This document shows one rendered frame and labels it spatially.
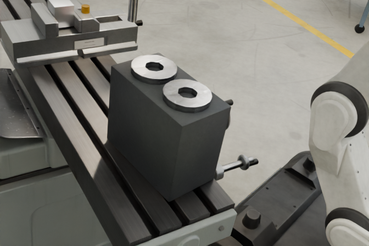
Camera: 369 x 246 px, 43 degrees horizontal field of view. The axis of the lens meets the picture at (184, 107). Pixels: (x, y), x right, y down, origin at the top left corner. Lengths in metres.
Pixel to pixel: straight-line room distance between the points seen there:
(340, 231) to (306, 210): 0.24
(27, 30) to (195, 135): 0.63
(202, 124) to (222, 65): 2.45
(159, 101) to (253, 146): 1.80
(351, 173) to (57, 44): 0.82
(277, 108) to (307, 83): 0.44
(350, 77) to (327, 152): 0.20
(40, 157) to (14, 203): 0.14
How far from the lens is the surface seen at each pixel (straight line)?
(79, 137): 1.04
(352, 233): 1.30
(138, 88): 0.86
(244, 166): 1.67
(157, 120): 0.84
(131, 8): 1.20
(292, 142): 2.73
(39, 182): 1.26
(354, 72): 1.15
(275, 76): 3.29
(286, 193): 1.52
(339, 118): 1.15
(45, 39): 1.26
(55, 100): 1.15
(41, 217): 1.37
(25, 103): 1.26
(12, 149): 1.18
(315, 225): 1.49
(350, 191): 1.30
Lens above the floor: 1.60
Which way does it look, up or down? 35 degrees down
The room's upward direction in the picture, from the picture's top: 10 degrees clockwise
